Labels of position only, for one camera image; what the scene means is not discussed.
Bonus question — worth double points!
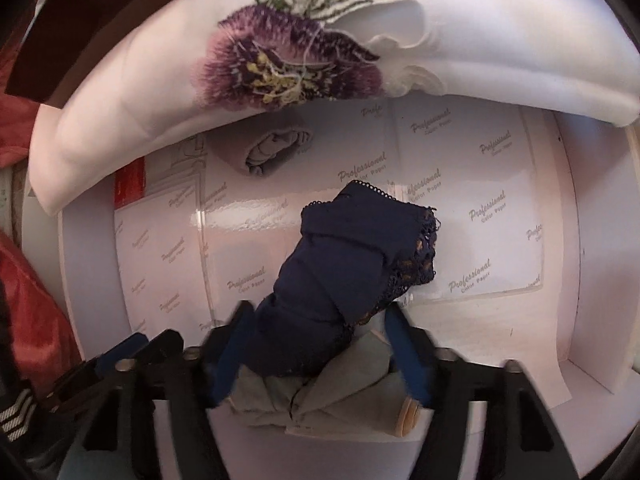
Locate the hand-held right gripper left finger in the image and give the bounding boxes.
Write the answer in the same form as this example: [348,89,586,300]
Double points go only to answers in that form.
[75,300,256,480]

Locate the white wardrobe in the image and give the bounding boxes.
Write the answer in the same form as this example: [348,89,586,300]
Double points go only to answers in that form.
[10,105,640,480]

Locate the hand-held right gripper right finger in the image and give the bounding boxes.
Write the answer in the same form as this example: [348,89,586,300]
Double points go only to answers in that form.
[382,305,583,480]

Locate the red hanging garment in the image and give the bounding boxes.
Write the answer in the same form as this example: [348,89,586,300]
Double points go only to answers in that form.
[0,45,83,396]

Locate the navy lace underwear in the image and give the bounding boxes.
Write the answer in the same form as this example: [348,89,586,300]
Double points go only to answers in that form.
[245,180,441,378]

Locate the pale grey rolled cloth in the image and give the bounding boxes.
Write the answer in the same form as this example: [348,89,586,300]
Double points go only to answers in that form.
[207,122,317,178]

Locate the light blue-grey cloth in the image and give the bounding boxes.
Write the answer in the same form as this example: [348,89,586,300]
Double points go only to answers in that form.
[227,330,426,438]

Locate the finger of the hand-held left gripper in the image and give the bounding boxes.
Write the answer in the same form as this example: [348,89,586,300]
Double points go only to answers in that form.
[47,332,150,401]
[134,329,185,375]

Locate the white floral quilt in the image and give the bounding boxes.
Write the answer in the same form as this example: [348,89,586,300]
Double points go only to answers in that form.
[30,0,640,216]

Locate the stack of printed paper sheets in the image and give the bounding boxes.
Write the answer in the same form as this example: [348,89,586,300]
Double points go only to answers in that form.
[114,102,573,406]

